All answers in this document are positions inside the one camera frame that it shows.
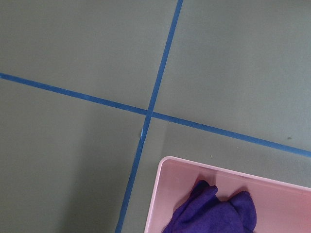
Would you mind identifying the pink plastic bin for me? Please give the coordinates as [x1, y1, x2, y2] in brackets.
[144, 156, 311, 233]

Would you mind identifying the purple cloth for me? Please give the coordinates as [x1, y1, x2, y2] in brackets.
[163, 180, 257, 233]

